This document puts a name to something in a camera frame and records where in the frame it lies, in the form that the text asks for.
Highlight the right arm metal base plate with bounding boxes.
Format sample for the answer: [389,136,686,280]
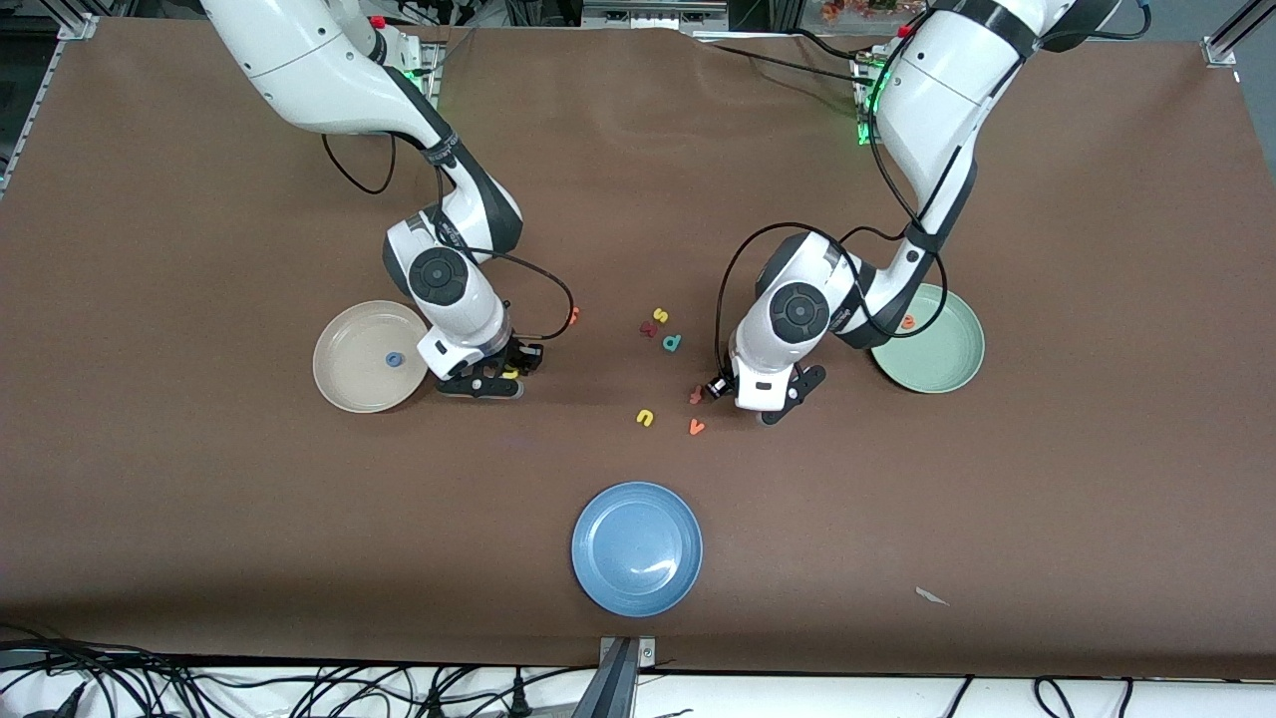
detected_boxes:
[404,40,441,103]

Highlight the aluminium frame profile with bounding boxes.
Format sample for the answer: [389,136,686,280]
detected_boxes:
[1201,0,1276,69]
[0,12,101,195]

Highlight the beige round plate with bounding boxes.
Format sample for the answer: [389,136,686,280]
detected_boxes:
[312,300,434,414]

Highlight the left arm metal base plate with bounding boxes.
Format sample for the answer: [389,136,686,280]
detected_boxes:
[852,55,890,147]

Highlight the black base supply cable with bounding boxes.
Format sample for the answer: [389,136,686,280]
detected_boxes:
[698,28,870,89]

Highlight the grey power strip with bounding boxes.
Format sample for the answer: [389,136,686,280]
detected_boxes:
[583,0,729,31]

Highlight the orange flowers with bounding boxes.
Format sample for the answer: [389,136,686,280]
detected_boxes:
[822,0,903,23]

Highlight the table cover sheet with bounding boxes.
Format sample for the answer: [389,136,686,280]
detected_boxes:
[0,18,1276,681]

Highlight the blue round plate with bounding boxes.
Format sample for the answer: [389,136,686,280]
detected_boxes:
[571,482,704,618]

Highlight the green round plate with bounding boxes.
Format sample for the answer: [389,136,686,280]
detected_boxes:
[870,282,986,395]

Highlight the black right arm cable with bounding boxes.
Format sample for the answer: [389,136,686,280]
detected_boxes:
[321,130,578,345]

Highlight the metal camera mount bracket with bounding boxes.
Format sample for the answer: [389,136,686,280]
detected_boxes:
[596,635,659,718]

